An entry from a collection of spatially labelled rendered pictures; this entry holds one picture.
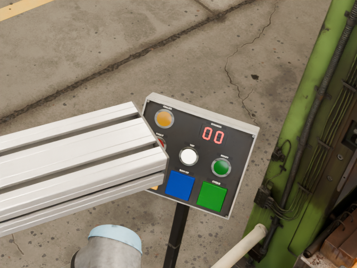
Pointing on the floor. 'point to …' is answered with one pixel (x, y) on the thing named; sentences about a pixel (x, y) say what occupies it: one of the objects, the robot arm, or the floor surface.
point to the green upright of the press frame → (283, 235)
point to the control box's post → (176, 235)
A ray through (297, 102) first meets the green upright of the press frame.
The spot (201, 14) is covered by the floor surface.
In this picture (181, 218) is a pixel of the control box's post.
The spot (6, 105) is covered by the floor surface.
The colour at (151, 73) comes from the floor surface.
